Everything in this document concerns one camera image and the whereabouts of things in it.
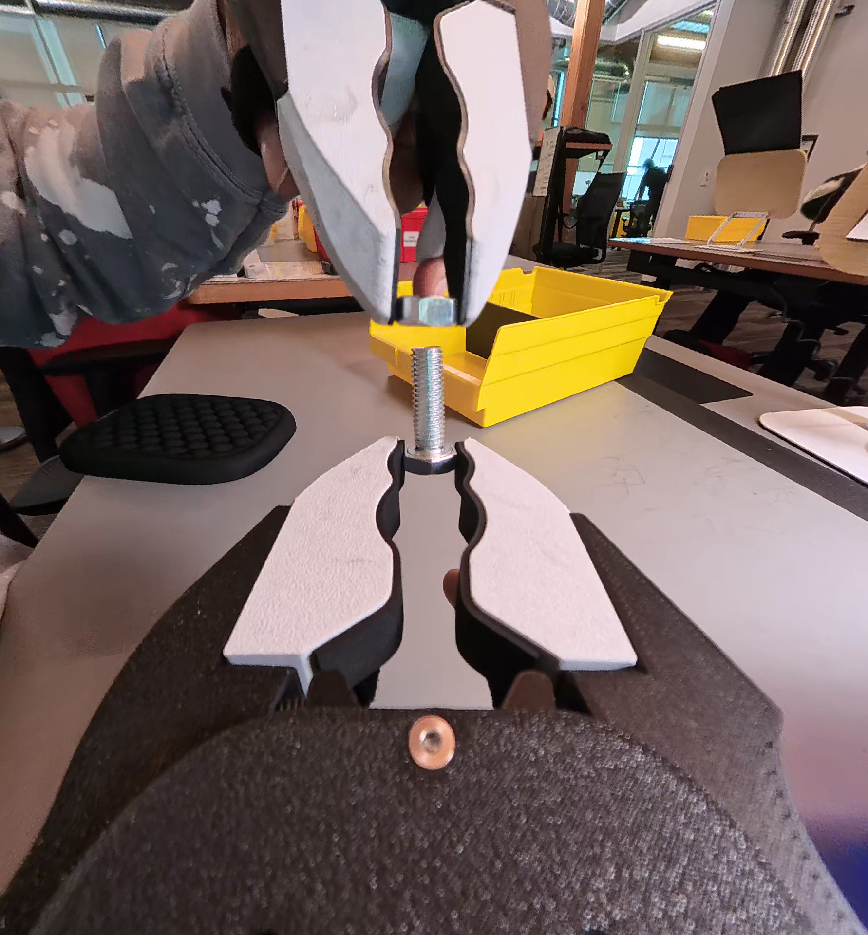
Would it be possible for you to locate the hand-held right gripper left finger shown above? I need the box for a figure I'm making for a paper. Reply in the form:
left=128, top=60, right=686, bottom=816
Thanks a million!
left=222, top=435, right=406, bottom=704

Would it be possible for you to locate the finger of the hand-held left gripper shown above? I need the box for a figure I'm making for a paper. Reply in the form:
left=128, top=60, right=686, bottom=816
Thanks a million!
left=414, top=0, right=536, bottom=326
left=275, top=0, right=402, bottom=326

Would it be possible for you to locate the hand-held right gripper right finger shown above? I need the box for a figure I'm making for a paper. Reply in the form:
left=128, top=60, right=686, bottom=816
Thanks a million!
left=453, top=437, right=640, bottom=704

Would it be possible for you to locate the silver hex bolt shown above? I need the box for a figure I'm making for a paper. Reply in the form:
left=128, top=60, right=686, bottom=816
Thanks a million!
left=403, top=346, right=458, bottom=476

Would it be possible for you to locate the yellow plastic bin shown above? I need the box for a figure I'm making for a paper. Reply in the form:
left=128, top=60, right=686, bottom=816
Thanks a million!
left=368, top=265, right=675, bottom=429

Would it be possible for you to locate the person's left forearm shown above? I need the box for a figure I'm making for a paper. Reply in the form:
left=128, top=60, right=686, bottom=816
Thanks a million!
left=0, top=0, right=294, bottom=350

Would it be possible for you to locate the person's left hand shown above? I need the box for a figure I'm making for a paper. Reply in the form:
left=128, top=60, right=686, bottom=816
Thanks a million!
left=259, top=119, right=451, bottom=295

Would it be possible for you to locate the black office chair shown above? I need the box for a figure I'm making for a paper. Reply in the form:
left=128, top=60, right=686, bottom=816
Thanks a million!
left=536, top=171, right=626, bottom=270

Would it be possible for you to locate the red plastic bin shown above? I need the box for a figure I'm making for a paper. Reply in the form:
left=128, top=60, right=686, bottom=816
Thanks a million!
left=399, top=206, right=431, bottom=264

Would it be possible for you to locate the black chair armrest pad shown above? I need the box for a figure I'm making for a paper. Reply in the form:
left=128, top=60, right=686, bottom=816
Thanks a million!
left=58, top=393, right=298, bottom=486

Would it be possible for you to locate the small yellow bin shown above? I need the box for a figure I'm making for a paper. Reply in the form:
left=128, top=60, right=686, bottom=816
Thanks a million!
left=684, top=213, right=770, bottom=245

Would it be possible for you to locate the wooden office desk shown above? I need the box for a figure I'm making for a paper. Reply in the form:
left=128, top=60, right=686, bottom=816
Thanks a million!
left=609, top=235, right=868, bottom=410

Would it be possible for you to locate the black panel on wooden stand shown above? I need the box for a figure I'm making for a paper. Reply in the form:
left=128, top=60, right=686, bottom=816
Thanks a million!
left=710, top=69, right=809, bottom=220

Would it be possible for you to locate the red chair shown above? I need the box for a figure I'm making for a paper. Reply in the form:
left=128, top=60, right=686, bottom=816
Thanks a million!
left=27, top=301, right=219, bottom=428

